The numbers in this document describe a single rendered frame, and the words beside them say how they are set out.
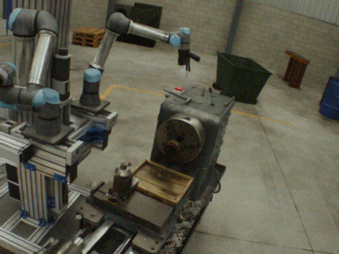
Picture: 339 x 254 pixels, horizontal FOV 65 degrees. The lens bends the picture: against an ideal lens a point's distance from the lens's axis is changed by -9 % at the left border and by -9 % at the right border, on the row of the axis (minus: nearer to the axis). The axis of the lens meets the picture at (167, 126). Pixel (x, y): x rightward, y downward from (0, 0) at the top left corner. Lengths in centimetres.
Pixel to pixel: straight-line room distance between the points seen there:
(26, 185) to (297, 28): 1131
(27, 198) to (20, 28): 134
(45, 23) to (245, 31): 1069
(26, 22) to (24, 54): 17
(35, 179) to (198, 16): 1021
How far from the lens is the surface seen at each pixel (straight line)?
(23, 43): 152
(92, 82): 196
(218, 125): 196
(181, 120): 184
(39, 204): 231
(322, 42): 1270
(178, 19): 1167
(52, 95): 156
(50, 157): 168
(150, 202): 153
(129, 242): 147
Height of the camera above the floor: 197
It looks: 25 degrees down
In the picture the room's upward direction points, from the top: 12 degrees clockwise
